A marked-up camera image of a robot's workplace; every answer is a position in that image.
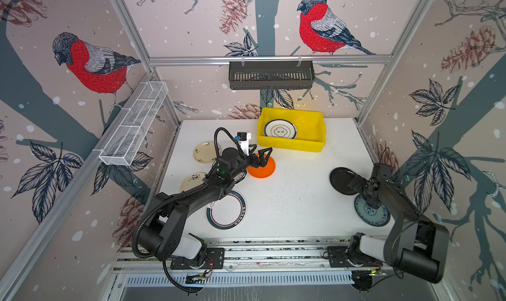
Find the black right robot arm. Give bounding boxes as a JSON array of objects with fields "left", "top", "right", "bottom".
[{"left": 347, "top": 163, "right": 449, "bottom": 284}]

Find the black corrugated cable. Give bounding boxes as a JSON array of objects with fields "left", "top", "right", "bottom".
[{"left": 213, "top": 127, "right": 242, "bottom": 171}]

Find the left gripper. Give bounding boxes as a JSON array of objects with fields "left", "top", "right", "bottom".
[{"left": 229, "top": 143, "right": 271, "bottom": 181}]

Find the white plate black flower outline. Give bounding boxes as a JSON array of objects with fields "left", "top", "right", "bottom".
[{"left": 263, "top": 119, "right": 297, "bottom": 139}]

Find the black hanging basket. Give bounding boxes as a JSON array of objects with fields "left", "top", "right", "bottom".
[{"left": 229, "top": 61, "right": 315, "bottom": 90}]

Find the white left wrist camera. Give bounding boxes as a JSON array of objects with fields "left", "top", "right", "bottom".
[{"left": 236, "top": 132, "right": 252, "bottom": 156}]

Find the teal rim Hao Shi plate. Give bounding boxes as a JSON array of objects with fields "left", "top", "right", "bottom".
[{"left": 234, "top": 171, "right": 247, "bottom": 183}]

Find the white wire mesh basket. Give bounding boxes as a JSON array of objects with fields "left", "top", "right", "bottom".
[{"left": 99, "top": 81, "right": 168, "bottom": 167}]

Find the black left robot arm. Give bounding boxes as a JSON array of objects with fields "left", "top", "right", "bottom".
[{"left": 132, "top": 144, "right": 273, "bottom": 264}]

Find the cream plate with characters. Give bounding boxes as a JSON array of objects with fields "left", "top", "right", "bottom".
[{"left": 193, "top": 141, "right": 217, "bottom": 163}]

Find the teal patterned plate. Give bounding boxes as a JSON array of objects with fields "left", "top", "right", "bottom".
[{"left": 354, "top": 195, "right": 391, "bottom": 227}]

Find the yellow plastic bin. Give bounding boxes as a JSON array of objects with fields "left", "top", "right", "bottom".
[{"left": 257, "top": 107, "right": 326, "bottom": 153}]

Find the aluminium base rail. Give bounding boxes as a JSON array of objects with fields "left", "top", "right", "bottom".
[{"left": 114, "top": 237, "right": 440, "bottom": 274}]

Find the orange plate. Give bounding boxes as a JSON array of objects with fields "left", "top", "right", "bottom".
[{"left": 247, "top": 156, "right": 276, "bottom": 178}]

